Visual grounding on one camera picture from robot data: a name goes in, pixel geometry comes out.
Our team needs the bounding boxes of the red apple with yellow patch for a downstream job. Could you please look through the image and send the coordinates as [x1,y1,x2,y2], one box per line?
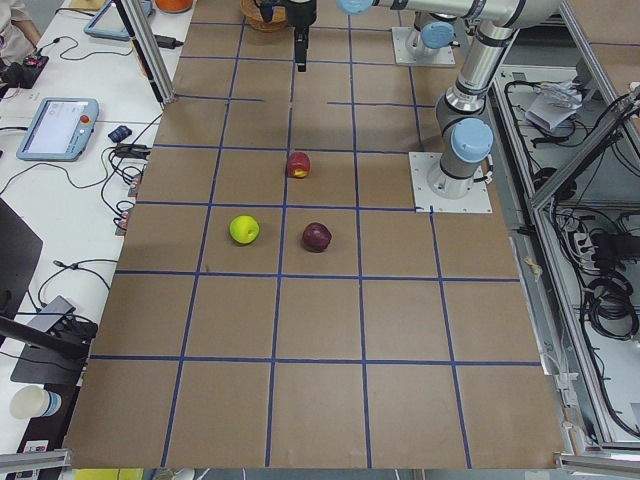
[286,151,311,179]

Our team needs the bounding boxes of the green apple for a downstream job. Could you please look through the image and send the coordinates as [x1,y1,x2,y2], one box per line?
[229,215,260,245]

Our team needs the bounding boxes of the dark red apple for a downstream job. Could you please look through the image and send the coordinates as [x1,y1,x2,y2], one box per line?
[301,222,332,253]

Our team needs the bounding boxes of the wicker basket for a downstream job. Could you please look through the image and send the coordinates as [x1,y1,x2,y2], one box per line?
[240,0,288,33]

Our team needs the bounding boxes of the orange round container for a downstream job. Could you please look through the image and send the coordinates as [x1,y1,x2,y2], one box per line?
[155,0,194,14]

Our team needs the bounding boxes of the black power adapter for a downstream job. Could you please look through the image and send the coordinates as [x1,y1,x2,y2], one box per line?
[154,34,184,50]

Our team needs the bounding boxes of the far teach pendant tablet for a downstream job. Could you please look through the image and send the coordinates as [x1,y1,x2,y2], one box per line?
[83,1,130,41]

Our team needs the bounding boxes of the teach pendant tablet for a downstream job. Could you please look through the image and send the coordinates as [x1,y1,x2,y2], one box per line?
[83,1,130,41]
[16,97,100,162]

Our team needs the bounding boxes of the small dark blue pouch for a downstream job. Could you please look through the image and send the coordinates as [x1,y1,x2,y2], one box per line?
[108,125,132,143]

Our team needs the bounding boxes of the near teach pendant tablet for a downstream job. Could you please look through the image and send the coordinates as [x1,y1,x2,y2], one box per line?
[16,97,100,162]

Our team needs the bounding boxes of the crumpled white papers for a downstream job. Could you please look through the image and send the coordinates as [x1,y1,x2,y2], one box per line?
[525,80,583,131]

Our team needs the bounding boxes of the grey usb hub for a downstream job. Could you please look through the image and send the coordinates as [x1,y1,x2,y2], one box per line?
[28,295,75,333]

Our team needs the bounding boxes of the black monitor stand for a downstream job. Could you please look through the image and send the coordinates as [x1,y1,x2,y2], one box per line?
[1,202,98,386]

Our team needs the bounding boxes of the white paper cup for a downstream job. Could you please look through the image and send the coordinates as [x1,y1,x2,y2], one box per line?
[9,385,62,419]

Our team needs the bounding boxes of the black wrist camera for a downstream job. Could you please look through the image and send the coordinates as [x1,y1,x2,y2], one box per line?
[254,1,274,23]

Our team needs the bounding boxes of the aluminium frame post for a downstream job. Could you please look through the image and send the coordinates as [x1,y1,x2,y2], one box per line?
[114,0,175,105]

